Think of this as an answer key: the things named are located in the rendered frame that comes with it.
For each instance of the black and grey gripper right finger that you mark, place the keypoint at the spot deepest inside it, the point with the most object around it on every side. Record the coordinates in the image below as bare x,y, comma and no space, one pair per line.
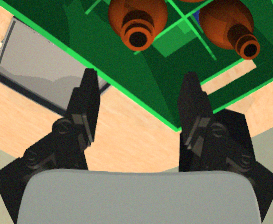
211,144

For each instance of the dark green crate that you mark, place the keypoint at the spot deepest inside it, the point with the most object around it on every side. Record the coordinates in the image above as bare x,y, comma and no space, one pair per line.
153,77

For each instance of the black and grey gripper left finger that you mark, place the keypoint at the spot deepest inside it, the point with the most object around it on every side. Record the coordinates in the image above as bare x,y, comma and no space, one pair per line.
62,148

